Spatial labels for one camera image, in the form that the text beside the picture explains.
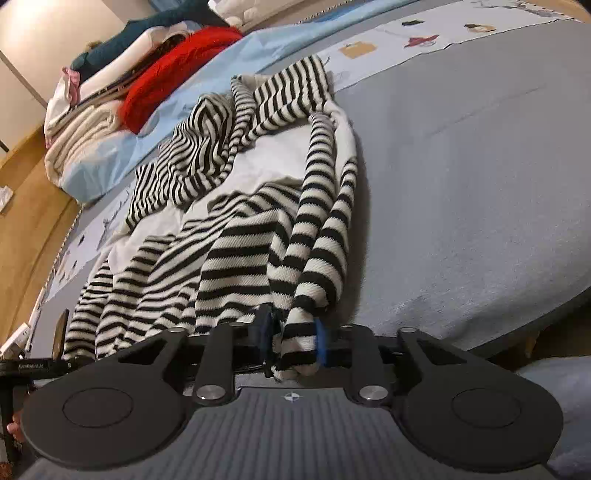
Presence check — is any grey printed bed sheet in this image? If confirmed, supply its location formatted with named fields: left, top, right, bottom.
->
left=28, top=0, right=591, bottom=365

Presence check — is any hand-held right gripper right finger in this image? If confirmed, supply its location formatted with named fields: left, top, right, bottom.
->
left=314, top=318, right=481, bottom=408

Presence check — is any white charger plug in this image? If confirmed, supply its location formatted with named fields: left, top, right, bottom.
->
left=0, top=323, right=31, bottom=357

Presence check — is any cream folded blanket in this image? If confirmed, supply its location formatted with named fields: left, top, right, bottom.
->
left=44, top=99, right=139, bottom=186

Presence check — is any light blue sheet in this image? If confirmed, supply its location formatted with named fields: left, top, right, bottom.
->
left=60, top=0, right=416, bottom=204

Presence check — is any teal plush shark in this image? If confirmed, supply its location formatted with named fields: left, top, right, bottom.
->
left=69, top=0, right=218, bottom=71

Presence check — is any white folded quilt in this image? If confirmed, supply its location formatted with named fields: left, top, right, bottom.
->
left=46, top=23, right=190, bottom=139

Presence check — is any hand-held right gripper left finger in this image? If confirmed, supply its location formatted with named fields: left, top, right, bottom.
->
left=106, top=307, right=278, bottom=407

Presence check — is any red folded blanket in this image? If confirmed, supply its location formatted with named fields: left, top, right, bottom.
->
left=121, top=27, right=244, bottom=136

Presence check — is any black white striped hoodie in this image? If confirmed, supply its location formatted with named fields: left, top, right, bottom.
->
left=62, top=54, right=358, bottom=381

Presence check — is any white pink-edged cloth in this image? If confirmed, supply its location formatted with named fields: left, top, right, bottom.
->
left=46, top=66, right=84, bottom=134

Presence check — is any white plush toy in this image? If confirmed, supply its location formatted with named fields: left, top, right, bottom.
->
left=208, top=0, right=265, bottom=27

